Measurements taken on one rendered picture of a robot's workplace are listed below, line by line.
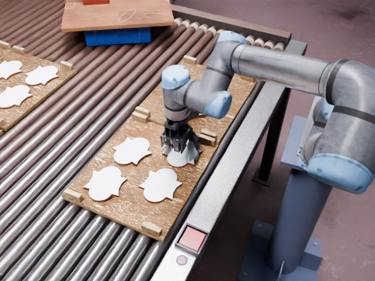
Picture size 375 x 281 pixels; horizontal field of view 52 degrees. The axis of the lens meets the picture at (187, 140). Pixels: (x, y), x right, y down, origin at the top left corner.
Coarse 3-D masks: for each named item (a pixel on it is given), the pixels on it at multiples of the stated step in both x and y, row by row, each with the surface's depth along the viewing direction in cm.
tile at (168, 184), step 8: (152, 176) 120; (160, 176) 120; (168, 176) 120; (176, 176) 120; (144, 184) 118; (152, 184) 118; (160, 184) 118; (168, 184) 118; (176, 184) 118; (144, 192) 115; (152, 192) 115; (160, 192) 115; (168, 192) 115; (152, 200) 113; (160, 200) 113
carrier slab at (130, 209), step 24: (216, 144) 132; (96, 168) 123; (120, 168) 123; (144, 168) 124; (168, 168) 124; (192, 168) 124; (120, 192) 117; (192, 192) 118; (120, 216) 110; (144, 216) 111; (168, 216) 111
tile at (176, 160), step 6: (168, 150) 128; (186, 150) 128; (168, 156) 126; (174, 156) 126; (180, 156) 126; (186, 156) 126; (168, 162) 124; (174, 162) 124; (180, 162) 124; (186, 162) 124; (192, 162) 124
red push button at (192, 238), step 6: (186, 228) 109; (186, 234) 107; (192, 234) 107; (198, 234) 107; (204, 234) 107; (180, 240) 106; (186, 240) 106; (192, 240) 106; (198, 240) 106; (186, 246) 105; (192, 246) 105; (198, 246) 105
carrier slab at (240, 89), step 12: (192, 72) 162; (240, 84) 156; (252, 84) 156; (156, 96) 150; (240, 96) 150; (156, 108) 145; (240, 108) 146; (156, 120) 140; (192, 120) 140; (204, 120) 140; (216, 120) 140; (228, 120) 140; (216, 132) 136
